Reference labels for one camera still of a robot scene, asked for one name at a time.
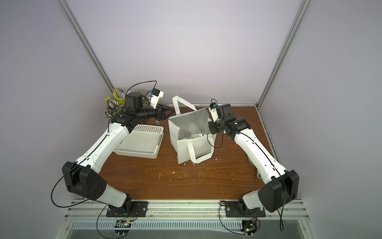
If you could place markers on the left circuit board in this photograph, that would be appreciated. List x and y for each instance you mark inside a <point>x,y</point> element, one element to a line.
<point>122,228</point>

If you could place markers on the aluminium mounting rail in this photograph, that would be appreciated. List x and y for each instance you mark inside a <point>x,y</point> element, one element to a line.
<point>178,214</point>

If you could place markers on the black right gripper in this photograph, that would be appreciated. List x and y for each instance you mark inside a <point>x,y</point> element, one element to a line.
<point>213,127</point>

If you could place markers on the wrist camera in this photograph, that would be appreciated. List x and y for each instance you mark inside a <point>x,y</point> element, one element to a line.
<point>213,110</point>
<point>156,95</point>

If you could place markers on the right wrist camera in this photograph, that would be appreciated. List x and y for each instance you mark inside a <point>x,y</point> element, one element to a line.
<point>213,110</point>

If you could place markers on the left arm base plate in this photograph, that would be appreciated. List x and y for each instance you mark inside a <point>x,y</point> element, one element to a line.
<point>129,209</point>

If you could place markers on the white insulated delivery bag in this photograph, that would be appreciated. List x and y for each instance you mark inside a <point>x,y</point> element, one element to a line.
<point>187,116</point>

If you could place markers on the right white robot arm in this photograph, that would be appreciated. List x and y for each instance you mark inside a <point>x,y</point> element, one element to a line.
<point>281,185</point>

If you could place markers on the white perforated plastic basket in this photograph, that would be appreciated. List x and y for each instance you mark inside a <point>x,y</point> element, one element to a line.
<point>144,142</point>

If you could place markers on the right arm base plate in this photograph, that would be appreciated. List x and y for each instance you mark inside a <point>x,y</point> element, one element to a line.
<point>232,209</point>

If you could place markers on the white ice pack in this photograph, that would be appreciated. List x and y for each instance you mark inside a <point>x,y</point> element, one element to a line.
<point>193,133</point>

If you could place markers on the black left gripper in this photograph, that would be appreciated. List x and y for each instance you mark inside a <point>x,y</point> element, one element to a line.
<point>158,115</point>

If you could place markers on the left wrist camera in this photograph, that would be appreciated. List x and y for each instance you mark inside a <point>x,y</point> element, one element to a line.
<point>156,95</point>

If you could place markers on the circuit board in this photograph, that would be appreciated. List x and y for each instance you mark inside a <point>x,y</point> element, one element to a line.
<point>122,228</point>
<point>250,227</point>

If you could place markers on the right circuit board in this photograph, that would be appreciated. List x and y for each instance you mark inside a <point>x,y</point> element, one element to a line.
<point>250,227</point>

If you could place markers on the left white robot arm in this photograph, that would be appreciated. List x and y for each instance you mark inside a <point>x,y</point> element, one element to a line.
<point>127,134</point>

